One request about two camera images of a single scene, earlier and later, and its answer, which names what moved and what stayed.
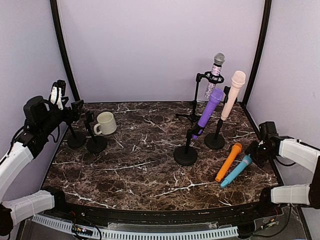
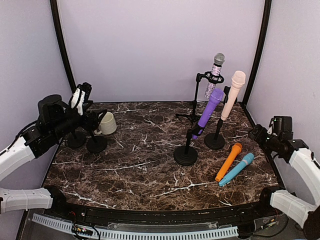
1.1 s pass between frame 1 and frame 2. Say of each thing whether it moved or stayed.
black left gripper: moved
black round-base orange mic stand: stayed
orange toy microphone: stayed
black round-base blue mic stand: stayed
